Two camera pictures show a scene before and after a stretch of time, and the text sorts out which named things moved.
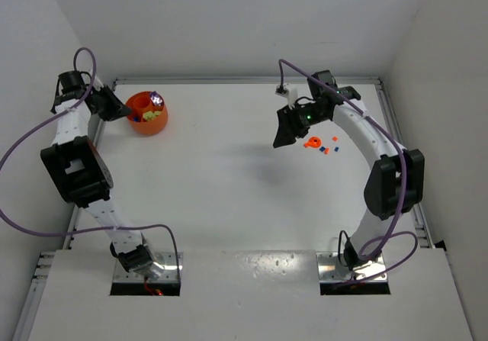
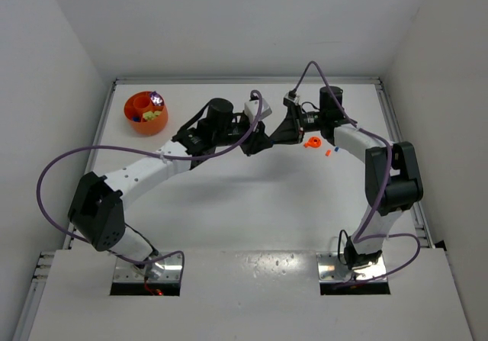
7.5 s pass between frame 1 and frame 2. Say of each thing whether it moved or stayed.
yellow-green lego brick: stayed
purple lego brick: stayed
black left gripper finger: moved
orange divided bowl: stayed
